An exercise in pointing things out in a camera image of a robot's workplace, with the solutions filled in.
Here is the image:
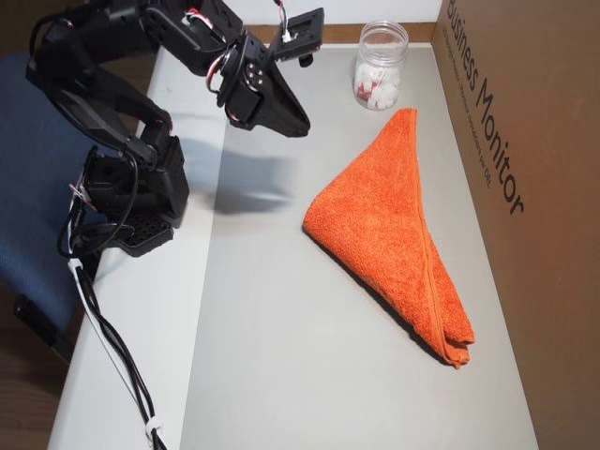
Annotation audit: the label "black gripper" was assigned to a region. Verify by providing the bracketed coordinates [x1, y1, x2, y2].
[215, 35, 312, 139]

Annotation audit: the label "orange terry towel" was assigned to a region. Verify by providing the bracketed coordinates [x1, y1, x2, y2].
[299, 107, 475, 371]

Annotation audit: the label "brown cardboard strip panel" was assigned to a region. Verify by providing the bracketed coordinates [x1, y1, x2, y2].
[157, 21, 444, 47]

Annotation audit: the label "clear plastic jar white contents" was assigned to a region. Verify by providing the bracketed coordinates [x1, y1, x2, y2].
[352, 19, 408, 112]

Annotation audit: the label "black perforated base clamp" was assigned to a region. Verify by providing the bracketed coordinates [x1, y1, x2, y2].
[119, 213, 174, 258]

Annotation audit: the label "blue office chair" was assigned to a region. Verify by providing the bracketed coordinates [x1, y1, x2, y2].
[0, 51, 102, 362]

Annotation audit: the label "brown cardboard monitor box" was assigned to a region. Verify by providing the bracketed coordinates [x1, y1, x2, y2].
[430, 0, 600, 450]

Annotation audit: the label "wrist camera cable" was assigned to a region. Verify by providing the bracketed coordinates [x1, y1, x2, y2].
[274, 0, 294, 43]

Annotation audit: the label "black cable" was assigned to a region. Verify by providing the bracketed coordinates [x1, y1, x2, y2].
[67, 224, 163, 450]
[55, 154, 170, 450]

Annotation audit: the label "white cable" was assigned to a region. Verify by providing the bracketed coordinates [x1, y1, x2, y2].
[67, 187, 156, 450]

